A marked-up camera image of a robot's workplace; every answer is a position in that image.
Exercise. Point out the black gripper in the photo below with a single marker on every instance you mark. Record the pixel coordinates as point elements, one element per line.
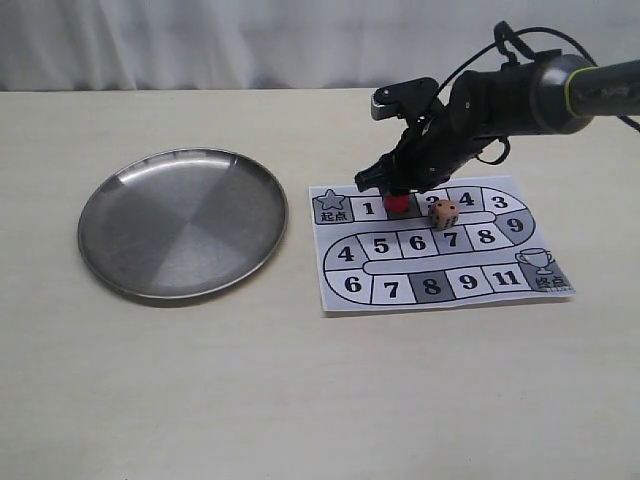
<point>432,149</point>

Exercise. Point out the red cylinder game piece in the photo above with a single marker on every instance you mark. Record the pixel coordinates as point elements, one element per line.
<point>396,201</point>

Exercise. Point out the wooden die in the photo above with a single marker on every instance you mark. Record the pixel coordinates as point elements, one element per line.
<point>443,214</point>

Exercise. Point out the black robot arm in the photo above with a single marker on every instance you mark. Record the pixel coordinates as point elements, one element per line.
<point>556,95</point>

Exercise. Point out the paper game board sheet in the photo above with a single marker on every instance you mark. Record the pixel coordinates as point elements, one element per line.
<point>371,260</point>

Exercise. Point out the round steel plate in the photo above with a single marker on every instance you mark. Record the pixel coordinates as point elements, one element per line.
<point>182,224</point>

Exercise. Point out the white backdrop curtain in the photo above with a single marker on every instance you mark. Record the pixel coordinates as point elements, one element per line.
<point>134,45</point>

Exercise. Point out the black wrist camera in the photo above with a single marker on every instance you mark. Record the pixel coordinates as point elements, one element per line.
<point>411,100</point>

